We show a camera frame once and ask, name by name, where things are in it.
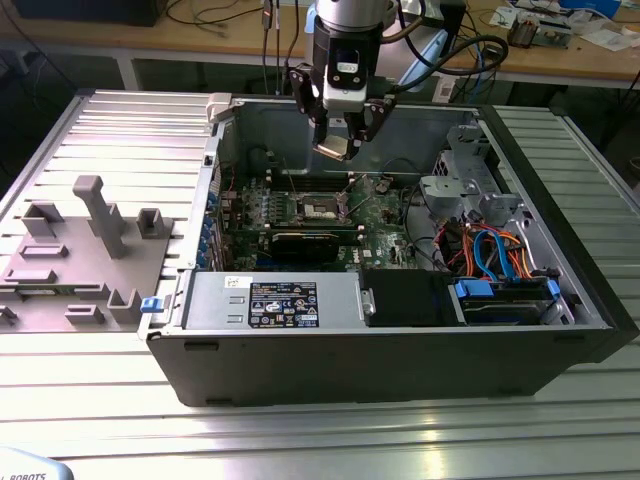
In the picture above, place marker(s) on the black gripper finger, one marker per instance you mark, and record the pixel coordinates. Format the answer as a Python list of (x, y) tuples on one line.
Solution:
[(377, 117), (301, 90)]

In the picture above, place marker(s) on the silver CPU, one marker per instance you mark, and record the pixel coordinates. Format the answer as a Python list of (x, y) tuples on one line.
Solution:
[(332, 147)]

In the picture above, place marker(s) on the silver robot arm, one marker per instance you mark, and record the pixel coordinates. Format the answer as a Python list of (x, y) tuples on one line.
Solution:
[(345, 12)]

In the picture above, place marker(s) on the thin metal locking lever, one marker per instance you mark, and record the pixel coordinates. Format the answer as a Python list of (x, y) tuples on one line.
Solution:
[(291, 175)]

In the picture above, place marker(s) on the CPU socket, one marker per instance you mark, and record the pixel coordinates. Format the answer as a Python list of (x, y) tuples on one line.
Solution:
[(320, 207)]

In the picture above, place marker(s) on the white labelled adapter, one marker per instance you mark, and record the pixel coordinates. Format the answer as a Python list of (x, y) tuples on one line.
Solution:
[(444, 90)]

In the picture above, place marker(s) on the grey metal drive cage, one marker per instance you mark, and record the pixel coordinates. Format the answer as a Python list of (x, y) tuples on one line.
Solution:
[(440, 192)]

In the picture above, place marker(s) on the green motherboard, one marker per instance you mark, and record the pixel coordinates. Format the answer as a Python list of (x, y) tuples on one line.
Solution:
[(382, 220)]

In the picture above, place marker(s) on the wooden desk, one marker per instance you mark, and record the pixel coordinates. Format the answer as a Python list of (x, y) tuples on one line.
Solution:
[(200, 37)]

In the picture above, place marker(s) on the black graphics card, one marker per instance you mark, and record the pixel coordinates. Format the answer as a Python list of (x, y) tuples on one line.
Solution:
[(300, 247)]

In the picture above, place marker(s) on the loose cooler with fins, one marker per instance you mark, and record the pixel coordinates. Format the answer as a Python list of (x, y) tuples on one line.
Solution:
[(522, 32)]

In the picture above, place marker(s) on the black drive bay box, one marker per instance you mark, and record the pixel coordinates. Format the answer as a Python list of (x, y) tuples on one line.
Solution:
[(405, 300)]

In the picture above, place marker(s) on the hard disk in blue carrier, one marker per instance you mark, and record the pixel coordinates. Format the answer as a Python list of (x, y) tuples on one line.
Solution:
[(472, 290)]

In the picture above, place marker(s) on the black box on desk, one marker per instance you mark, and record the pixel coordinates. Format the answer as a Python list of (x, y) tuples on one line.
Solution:
[(90, 10)]

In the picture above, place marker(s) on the grey power supply unit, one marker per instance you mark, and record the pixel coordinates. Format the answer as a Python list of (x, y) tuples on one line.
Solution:
[(210, 300)]

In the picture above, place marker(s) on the blue box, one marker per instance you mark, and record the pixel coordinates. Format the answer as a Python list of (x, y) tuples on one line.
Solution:
[(590, 6)]

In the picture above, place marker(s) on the white papers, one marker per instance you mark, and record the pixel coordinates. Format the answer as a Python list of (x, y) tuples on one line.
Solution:
[(610, 40)]

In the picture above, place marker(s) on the black open PC case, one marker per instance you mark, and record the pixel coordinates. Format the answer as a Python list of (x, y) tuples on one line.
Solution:
[(350, 370)]

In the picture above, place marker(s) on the blue plastic case latch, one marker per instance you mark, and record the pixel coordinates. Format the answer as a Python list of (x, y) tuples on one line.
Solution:
[(152, 305)]

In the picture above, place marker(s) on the grey plastic parts rack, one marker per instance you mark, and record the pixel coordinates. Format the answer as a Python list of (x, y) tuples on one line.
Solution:
[(75, 280)]

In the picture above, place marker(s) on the pale blue teach pendant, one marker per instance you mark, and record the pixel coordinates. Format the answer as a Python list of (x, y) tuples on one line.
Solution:
[(25, 465)]

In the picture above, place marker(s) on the white wrist camera on bracket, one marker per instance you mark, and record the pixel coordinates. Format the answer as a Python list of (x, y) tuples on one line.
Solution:
[(345, 100)]

